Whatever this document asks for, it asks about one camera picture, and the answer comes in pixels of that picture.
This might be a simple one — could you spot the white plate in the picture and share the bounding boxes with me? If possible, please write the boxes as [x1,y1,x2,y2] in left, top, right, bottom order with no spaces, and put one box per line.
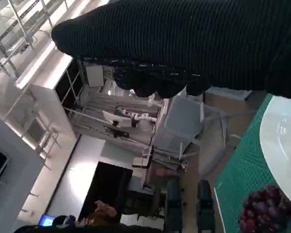
[259,95,291,211]

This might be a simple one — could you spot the green cutting mat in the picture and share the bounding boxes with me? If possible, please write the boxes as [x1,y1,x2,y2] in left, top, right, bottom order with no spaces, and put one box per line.
[213,93,291,233]

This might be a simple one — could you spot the metal frame rack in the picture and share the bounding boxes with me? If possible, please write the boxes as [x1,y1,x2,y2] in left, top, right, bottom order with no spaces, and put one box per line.
[0,0,61,78]

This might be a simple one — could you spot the purple toy grape bunch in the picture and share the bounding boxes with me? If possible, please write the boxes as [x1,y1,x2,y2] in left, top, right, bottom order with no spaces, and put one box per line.
[238,184,291,233]

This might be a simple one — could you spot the white shelving unit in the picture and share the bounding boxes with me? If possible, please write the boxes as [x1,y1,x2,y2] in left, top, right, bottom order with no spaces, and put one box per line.
[16,54,87,158]

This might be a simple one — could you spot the black knitted glove right hand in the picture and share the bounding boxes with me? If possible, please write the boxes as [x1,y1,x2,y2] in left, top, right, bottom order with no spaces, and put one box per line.
[50,0,291,100]

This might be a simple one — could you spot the black flat panel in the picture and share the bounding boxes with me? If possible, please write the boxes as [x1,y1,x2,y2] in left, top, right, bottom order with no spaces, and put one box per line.
[79,161,133,221]

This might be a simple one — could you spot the phone with blue screen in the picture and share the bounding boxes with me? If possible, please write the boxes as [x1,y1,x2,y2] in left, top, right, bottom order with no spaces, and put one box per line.
[38,214,55,227]

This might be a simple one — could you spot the white monitor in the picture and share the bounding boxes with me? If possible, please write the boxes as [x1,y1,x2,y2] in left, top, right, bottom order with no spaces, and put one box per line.
[103,110,134,128]

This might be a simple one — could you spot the grey chair white frame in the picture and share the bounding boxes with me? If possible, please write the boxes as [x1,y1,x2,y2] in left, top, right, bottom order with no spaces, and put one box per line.
[157,93,243,175]

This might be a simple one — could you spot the brown cardboard box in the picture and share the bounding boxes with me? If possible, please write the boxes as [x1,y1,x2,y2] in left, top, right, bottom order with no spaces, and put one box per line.
[203,86,254,115]

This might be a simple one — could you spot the person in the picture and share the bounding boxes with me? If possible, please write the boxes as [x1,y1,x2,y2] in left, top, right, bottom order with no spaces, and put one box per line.
[14,200,161,233]

